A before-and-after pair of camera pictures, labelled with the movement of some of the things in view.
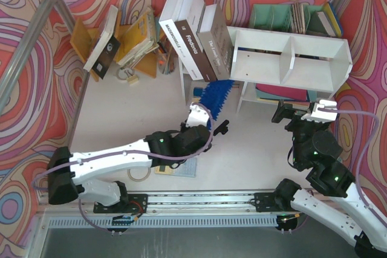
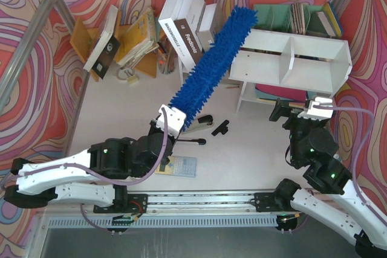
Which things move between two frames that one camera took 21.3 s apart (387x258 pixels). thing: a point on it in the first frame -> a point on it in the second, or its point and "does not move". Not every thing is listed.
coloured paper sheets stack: (299, 98) does not move
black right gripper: (290, 112) does not move
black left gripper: (210, 134) -> (154, 128)
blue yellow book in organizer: (334, 19) does not move
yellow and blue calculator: (188, 168) does not move
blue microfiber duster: (214, 94) -> (206, 78)
